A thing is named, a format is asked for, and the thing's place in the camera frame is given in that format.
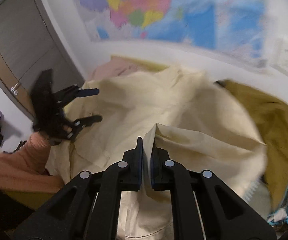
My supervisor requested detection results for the person's left hand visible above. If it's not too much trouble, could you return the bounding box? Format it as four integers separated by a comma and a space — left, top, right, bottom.
25, 132, 55, 158

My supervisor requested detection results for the olive brown garment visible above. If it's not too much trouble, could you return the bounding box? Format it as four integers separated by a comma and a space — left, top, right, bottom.
216, 80, 288, 211

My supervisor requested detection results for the grey wardrobe door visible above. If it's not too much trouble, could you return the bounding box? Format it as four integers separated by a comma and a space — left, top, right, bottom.
0, 0, 84, 119

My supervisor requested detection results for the pink pillow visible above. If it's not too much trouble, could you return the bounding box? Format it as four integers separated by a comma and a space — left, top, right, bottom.
89, 56, 145, 81

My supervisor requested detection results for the colourful wall map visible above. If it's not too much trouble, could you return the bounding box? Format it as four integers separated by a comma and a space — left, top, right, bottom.
74, 0, 268, 68

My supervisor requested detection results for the pink sleeve left forearm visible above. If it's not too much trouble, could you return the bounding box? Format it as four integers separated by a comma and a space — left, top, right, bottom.
0, 142, 64, 193

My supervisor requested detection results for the cream jacket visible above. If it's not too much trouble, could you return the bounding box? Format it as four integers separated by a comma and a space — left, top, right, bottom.
46, 67, 266, 239

